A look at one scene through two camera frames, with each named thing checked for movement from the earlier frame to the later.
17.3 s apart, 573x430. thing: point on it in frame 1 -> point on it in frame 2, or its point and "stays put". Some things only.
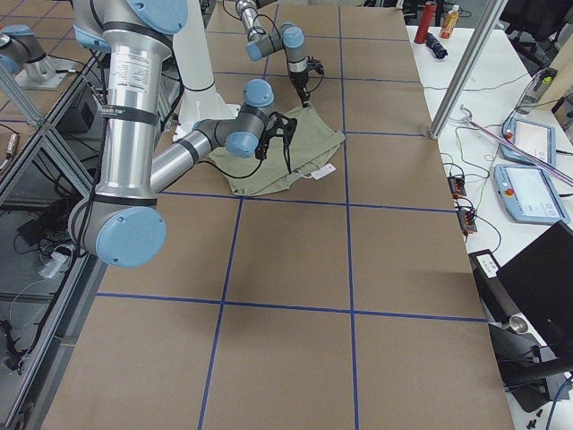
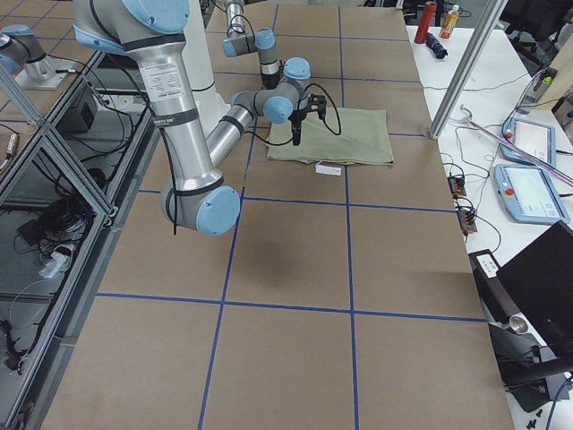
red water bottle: x=426 y=18 stays put
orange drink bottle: x=451 y=18 stays put
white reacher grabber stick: x=467 y=117 stays put
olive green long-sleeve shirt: x=288 y=156 -> x=333 y=135
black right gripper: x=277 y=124 -> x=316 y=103
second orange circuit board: x=466 y=220 stays put
